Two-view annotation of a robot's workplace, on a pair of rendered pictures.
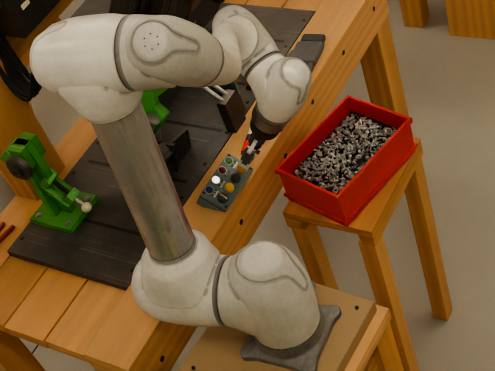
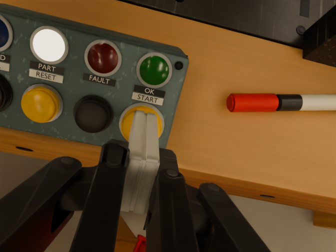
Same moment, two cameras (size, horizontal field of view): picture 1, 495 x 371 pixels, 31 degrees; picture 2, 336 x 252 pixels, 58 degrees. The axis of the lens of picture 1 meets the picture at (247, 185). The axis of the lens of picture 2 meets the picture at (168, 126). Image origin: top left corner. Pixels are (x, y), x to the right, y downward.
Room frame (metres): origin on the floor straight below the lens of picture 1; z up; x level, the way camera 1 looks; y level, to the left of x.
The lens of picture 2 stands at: (1.69, -0.03, 1.14)
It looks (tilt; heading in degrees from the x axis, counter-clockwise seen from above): 73 degrees down; 19
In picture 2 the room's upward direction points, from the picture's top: 38 degrees clockwise
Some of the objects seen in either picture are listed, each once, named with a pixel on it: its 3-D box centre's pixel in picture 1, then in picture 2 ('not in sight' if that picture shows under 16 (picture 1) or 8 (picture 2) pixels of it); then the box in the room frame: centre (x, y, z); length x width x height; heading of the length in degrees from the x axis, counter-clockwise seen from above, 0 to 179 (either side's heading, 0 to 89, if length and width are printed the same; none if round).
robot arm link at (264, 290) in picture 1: (269, 289); not in sight; (1.22, 0.04, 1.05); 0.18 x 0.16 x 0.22; 59
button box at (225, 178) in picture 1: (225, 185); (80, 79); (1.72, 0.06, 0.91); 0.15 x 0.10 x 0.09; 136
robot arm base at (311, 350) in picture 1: (292, 319); not in sight; (1.23, 0.02, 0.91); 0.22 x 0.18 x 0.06; 139
